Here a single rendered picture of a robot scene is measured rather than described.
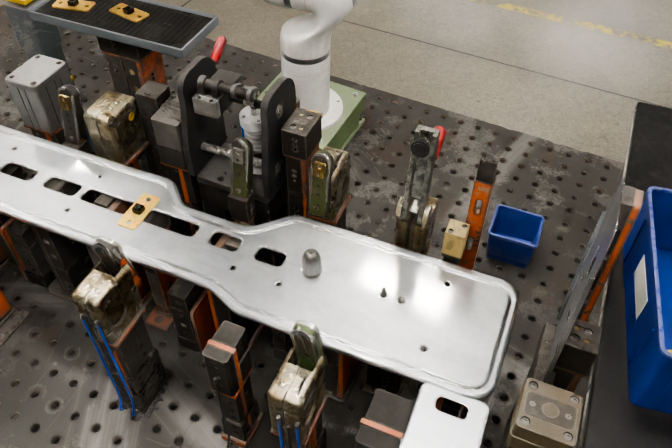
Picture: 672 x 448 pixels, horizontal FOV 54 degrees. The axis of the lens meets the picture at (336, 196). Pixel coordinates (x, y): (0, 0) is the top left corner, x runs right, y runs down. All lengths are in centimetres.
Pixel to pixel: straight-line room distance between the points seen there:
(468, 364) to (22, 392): 86
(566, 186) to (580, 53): 193
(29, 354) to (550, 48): 287
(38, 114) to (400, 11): 263
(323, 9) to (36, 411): 98
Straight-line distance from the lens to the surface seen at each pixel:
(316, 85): 162
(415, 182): 108
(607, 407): 100
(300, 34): 154
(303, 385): 93
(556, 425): 93
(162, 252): 116
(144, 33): 139
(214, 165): 134
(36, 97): 142
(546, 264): 156
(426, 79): 325
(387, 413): 99
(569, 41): 370
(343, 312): 105
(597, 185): 179
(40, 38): 163
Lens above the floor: 186
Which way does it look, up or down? 45 degrees down
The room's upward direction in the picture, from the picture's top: straight up
